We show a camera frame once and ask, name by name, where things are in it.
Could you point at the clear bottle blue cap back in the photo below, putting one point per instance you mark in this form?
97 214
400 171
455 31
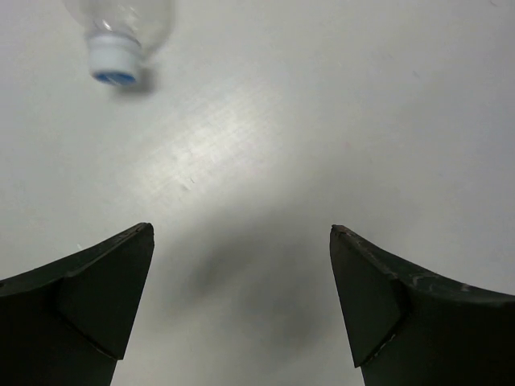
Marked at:
122 36

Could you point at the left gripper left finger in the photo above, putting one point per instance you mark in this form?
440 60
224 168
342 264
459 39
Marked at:
69 322

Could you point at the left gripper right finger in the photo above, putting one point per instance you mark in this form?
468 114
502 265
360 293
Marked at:
407 325

